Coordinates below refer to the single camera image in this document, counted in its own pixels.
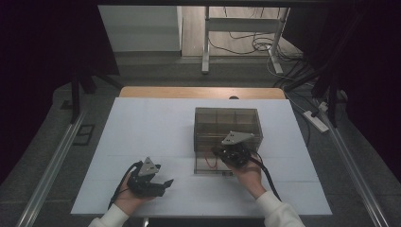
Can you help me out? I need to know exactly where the aluminium rail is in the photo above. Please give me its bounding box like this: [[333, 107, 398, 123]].
[[320, 116, 391, 227], [15, 111, 87, 227]]

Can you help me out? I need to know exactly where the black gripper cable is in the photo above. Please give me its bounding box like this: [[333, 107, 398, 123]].
[[249, 153, 283, 202], [107, 161, 144, 211]]

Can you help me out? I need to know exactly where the tangle of floor cables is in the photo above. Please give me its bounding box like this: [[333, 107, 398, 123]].
[[207, 6, 305, 64]]

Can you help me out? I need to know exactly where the white power strip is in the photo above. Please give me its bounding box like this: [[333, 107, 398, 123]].
[[303, 110, 330, 133]]

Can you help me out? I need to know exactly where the dark curtain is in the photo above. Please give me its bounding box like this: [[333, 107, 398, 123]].
[[0, 0, 121, 185], [282, 0, 401, 176]]

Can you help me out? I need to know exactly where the red rubber band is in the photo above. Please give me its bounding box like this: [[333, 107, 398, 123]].
[[203, 150, 219, 170]]

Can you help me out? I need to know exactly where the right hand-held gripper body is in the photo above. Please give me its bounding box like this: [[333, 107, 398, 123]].
[[217, 131, 255, 168]]

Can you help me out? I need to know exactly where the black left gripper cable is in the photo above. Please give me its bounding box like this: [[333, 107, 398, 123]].
[[107, 161, 144, 211]]

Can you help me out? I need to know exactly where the white desk frame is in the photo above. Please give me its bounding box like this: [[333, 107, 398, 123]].
[[201, 6, 291, 76]]

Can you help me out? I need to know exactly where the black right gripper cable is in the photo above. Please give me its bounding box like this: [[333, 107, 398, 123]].
[[249, 153, 283, 202]]

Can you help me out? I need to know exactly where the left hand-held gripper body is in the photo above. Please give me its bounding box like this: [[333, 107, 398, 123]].
[[127, 156, 166, 199]]

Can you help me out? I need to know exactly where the white cabinet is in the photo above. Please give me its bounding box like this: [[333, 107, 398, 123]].
[[97, 5, 183, 53]]

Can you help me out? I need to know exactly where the person's right hand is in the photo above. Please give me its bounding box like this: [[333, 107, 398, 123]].
[[231, 158, 268, 200]]

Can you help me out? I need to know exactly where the wooden table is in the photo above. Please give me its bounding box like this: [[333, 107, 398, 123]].
[[118, 86, 287, 100]]

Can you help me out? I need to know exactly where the black floor socket frame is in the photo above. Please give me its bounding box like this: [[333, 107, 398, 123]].
[[73, 123, 96, 147]]

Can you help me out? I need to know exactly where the smoky transparent drawer box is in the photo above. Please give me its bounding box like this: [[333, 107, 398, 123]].
[[193, 107, 264, 154]]

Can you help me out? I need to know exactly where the person's left hand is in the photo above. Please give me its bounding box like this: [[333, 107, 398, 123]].
[[113, 176, 155, 218]]

